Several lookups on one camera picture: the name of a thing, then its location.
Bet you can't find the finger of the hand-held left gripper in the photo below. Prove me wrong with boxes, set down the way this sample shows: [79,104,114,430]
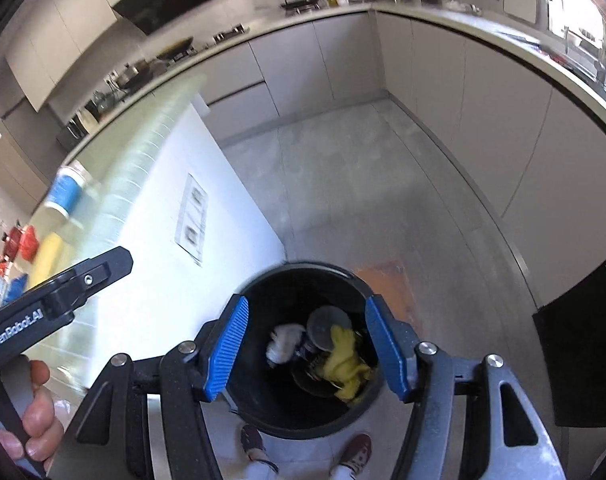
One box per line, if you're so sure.
[43,246,134,321]

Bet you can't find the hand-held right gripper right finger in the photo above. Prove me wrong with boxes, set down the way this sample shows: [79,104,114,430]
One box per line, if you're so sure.
[364,295,568,480]

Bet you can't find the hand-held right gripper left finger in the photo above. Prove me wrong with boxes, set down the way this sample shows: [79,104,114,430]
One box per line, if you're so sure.
[48,295,250,480]

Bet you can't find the yellow cloth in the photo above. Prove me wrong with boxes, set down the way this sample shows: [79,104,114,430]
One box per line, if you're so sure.
[319,325,376,403]

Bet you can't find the yellow sponge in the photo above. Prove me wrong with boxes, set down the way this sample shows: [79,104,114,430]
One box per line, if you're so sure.
[30,232,64,288]

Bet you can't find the white and red cloth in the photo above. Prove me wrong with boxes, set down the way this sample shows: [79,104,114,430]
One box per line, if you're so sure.
[265,324,306,365]

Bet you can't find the black yellow tin can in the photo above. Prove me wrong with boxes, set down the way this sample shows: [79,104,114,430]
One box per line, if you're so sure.
[293,306,354,376]

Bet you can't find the black bucket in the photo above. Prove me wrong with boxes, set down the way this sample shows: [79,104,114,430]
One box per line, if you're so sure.
[226,260,386,438]

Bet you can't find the blue white paper cup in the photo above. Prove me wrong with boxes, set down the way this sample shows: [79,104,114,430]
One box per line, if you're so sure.
[44,161,90,218]

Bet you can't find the person's left hand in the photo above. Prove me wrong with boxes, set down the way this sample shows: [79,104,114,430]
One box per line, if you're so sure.
[0,359,65,461]

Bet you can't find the brown wooden stool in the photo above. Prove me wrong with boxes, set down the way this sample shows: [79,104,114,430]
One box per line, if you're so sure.
[350,259,419,341]

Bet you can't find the white table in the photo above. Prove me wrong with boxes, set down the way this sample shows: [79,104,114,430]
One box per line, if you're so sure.
[83,102,286,401]

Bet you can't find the person's left shoe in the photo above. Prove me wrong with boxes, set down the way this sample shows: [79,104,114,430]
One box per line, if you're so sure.
[240,424,279,473]

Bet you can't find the person's shoe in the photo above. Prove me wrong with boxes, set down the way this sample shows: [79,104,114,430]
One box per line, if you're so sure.
[240,424,279,473]
[333,432,373,476]

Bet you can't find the person's right shoe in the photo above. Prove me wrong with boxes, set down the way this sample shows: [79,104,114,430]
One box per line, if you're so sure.
[333,432,373,476]

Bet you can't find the green checked tablecloth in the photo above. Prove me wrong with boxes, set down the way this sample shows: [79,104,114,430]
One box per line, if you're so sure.
[26,72,209,396]

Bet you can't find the beige refrigerator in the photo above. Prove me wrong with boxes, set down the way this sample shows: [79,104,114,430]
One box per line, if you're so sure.
[0,100,51,201]

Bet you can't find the black built-in dishwasher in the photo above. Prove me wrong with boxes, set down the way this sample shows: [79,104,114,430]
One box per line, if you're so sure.
[532,245,606,428]

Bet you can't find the black gas stove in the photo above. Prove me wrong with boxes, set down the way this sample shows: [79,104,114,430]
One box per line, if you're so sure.
[153,22,246,61]

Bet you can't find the grey kitchen counter cabinets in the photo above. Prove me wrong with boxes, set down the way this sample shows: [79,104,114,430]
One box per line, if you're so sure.
[48,0,606,321]

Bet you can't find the steel faucet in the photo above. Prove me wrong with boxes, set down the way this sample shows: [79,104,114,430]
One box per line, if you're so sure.
[563,20,606,86]

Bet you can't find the beige wall cabinets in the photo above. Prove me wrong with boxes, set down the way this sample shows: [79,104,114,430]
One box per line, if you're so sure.
[6,0,134,111]

